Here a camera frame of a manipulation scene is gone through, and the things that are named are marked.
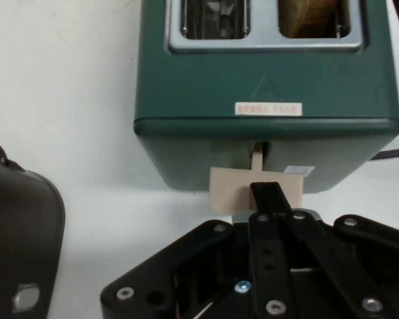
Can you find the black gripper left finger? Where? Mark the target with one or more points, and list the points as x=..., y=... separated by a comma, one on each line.
x=193, y=259

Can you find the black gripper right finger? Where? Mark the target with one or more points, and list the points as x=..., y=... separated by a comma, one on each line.
x=352, y=259

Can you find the beige toaster lever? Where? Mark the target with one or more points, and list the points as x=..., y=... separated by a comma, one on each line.
x=229, y=192

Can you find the dark green toaster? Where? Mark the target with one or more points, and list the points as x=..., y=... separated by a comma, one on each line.
x=203, y=86

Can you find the black coffee machine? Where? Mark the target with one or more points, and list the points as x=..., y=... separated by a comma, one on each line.
x=20, y=226

